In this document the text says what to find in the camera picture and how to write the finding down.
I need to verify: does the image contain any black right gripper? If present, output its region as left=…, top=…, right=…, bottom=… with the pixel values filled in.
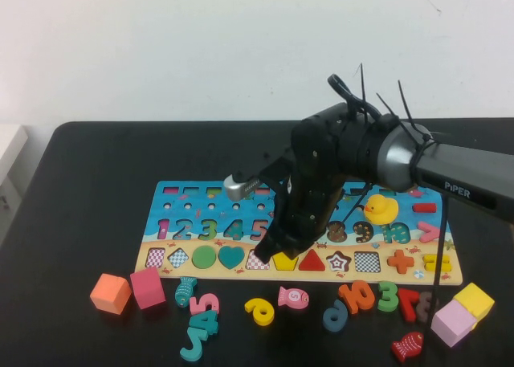
left=256, top=104, right=361, bottom=263

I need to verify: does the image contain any yellow pentagon piece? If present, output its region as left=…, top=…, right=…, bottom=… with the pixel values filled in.
left=271, top=251, right=300, bottom=272

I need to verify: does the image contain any red triangle piece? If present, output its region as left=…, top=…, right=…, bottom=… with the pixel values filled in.
left=298, top=249, right=327, bottom=272

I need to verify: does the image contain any teal heart piece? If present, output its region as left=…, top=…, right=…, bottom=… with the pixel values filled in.
left=218, top=246, right=246, bottom=270

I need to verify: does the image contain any green circle piece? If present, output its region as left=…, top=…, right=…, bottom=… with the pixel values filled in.
left=191, top=245, right=218, bottom=270

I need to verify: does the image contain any blue wooden puzzle board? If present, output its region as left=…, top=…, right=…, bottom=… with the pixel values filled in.
left=134, top=181, right=463, bottom=287

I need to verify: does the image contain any orange plus sign piece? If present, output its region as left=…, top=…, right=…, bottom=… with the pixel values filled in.
left=386, top=249, right=415, bottom=275

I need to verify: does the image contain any yellow equals sign piece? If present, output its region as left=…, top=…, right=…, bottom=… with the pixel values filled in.
left=423, top=254, right=451, bottom=272

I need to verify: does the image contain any pink greater-than sign piece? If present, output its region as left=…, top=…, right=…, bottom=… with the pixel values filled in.
left=417, top=221, right=443, bottom=243

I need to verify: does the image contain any pink wooden fish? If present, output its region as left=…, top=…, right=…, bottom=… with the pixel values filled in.
left=277, top=285, right=310, bottom=310

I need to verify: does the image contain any yellow number six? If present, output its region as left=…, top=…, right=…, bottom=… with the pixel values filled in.
left=244, top=297, right=276, bottom=327

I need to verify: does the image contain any orange number ten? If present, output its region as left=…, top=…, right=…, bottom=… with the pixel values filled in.
left=337, top=279, right=377, bottom=315

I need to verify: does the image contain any dark blue number nine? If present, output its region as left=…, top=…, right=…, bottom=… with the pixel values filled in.
left=323, top=299, right=349, bottom=333

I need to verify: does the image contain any yellow rubber duck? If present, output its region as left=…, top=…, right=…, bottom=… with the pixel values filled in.
left=363, top=194, right=400, bottom=226

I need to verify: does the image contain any pink number five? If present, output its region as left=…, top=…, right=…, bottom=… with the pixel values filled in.
left=189, top=292, right=221, bottom=316

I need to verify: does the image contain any teal number four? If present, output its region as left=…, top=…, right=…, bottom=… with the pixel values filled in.
left=194, top=308, right=220, bottom=336

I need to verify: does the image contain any teal wooden fish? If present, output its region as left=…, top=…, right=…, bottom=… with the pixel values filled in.
left=174, top=275, right=198, bottom=308

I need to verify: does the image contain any green number three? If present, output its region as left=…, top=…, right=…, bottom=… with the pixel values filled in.
left=377, top=280, right=400, bottom=313

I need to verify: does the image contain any teal number one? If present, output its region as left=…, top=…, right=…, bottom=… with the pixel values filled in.
left=179, top=327, right=210, bottom=363

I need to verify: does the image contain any red number seven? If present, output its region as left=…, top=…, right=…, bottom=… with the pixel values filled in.
left=397, top=288, right=421, bottom=323

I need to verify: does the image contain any crimson foam cube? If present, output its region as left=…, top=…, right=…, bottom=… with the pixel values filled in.
left=129, top=266, right=167, bottom=311

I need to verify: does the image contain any brown number eight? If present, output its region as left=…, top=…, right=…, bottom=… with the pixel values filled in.
left=415, top=291, right=439, bottom=324

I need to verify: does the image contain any red wooden fish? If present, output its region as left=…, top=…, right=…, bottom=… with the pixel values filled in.
left=391, top=331, right=426, bottom=364

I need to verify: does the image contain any black zip tie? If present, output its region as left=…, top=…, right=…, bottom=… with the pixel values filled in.
left=398, top=80, right=414, bottom=123
left=376, top=92, right=398, bottom=117
left=360, top=63, right=369, bottom=123

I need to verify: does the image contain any orange foam cube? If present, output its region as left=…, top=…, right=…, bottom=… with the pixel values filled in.
left=89, top=272, right=133, bottom=316

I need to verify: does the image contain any light pink foam cube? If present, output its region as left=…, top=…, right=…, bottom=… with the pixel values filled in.
left=428, top=300, right=478, bottom=348

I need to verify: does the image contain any yellow foam cube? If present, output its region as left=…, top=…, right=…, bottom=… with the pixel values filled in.
left=453, top=282, right=496, bottom=331

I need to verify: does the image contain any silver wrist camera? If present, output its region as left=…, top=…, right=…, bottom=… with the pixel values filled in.
left=222, top=157, right=296, bottom=202

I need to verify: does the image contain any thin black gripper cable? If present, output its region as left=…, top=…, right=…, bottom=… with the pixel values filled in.
left=340, top=183, right=373, bottom=227

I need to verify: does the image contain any black looped cable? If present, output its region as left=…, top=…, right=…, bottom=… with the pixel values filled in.
left=327, top=74, right=378, bottom=123

